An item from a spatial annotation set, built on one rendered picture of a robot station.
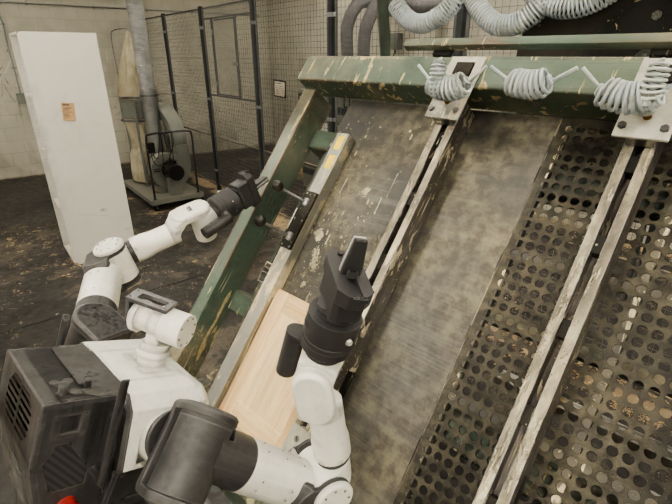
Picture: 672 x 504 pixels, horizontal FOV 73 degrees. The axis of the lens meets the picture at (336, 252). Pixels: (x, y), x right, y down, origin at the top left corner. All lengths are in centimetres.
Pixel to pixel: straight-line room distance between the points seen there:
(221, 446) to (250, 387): 65
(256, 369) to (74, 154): 370
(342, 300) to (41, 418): 46
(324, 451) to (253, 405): 55
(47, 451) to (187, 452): 21
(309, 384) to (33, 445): 41
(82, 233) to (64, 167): 64
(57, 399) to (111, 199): 421
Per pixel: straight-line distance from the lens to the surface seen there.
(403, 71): 145
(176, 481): 77
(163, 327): 89
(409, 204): 122
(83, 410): 83
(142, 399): 84
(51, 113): 476
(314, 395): 76
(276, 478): 86
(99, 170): 488
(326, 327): 68
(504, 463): 103
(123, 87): 702
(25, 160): 926
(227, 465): 79
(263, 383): 139
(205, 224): 137
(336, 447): 88
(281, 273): 142
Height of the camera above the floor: 188
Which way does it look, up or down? 24 degrees down
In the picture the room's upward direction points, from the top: straight up
